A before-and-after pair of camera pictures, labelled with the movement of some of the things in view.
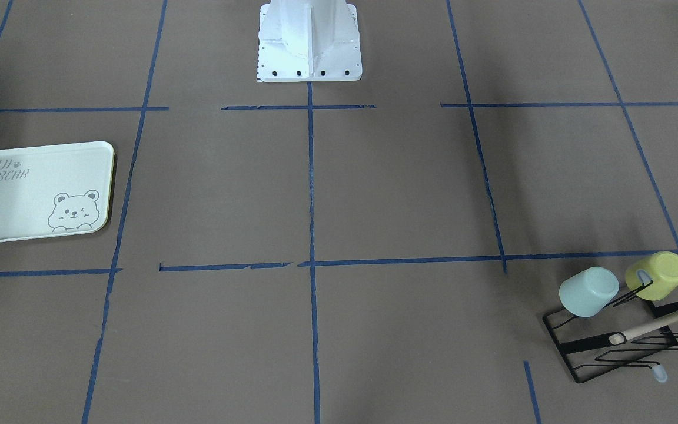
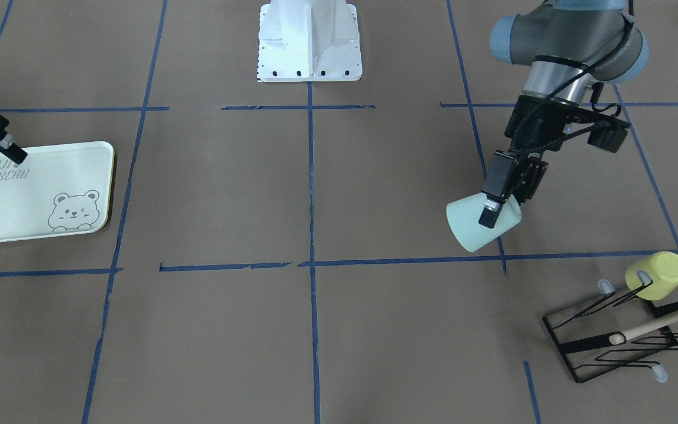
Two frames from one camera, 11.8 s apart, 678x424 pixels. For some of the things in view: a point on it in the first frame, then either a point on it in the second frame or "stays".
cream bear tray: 37,192 stays
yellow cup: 666,270 stays
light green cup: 586,293 -> 464,214
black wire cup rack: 594,339 stays
